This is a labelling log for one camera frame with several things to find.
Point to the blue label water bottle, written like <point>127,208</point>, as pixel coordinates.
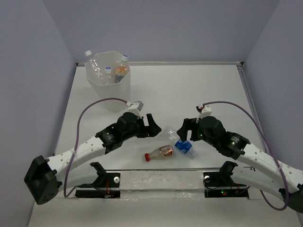
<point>183,146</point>

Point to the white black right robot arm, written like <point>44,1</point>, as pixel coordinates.
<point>239,148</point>

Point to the clear bottle white cap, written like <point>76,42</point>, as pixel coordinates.
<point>109,78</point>

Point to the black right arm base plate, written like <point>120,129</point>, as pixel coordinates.
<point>219,184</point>

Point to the white octagonal plastic bin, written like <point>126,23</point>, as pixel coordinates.
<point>120,90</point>

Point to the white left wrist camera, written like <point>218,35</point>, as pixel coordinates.
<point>135,107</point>

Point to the red cap tea bottle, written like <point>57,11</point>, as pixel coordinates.
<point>160,153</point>

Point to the clear crushed bottle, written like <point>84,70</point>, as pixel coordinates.
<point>123,60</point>

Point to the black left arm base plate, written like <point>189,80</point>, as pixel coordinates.
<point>105,186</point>

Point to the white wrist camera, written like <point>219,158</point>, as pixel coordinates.
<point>203,110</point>
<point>135,107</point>

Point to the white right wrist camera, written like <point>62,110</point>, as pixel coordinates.
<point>203,110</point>

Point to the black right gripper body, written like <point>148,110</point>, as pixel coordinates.
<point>198,134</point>

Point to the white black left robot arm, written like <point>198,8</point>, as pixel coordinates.
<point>46,177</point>

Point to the orange juice bottle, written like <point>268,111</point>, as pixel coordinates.
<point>121,70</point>

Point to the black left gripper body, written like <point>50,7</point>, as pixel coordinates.
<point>138,130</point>

